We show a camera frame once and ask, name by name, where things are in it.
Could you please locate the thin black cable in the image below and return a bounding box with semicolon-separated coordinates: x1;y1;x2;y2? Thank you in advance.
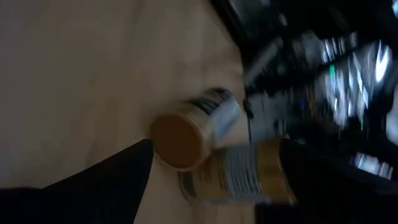
244;98;255;150

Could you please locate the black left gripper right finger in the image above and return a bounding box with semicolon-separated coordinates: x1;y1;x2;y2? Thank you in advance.
254;138;398;224

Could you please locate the spice jar with brown lid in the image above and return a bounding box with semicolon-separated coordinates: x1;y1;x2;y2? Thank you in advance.
149;88;244;172

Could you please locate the spice jar with gold lid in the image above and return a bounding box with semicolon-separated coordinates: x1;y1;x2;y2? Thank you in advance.
178;139;298;207

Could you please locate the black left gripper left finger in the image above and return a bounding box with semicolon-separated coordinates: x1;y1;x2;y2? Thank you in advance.
0;139;154;224

